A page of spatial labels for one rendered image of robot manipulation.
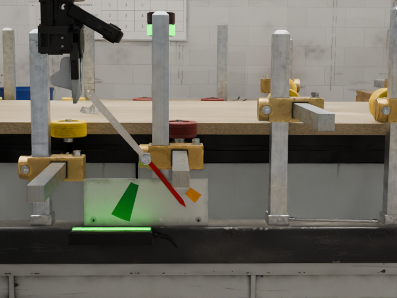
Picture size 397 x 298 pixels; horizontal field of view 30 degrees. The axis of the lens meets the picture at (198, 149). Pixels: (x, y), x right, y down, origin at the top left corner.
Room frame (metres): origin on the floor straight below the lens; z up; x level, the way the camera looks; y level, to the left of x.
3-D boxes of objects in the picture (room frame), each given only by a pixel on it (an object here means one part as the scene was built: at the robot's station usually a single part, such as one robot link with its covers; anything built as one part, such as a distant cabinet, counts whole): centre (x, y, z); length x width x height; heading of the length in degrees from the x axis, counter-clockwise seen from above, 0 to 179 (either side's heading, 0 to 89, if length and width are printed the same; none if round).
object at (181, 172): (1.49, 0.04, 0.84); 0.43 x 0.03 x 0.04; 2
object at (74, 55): (1.44, 0.24, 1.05); 0.05 x 0.02 x 0.09; 2
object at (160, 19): (1.55, 0.08, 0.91); 0.04 x 0.04 x 0.48; 2
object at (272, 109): (1.56, -0.19, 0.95); 0.14 x 0.06 x 0.05; 92
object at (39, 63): (1.54, 0.33, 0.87); 0.04 x 0.04 x 0.48; 2
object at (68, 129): (1.67, 0.29, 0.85); 0.08 x 0.08 x 0.11
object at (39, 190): (1.47, 0.29, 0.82); 0.44 x 0.03 x 0.04; 2
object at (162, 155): (1.55, 0.06, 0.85); 0.14 x 0.06 x 0.05; 92
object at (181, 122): (1.68, 0.04, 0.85); 0.08 x 0.08 x 0.11
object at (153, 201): (1.53, 0.11, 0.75); 0.26 x 0.01 x 0.10; 92
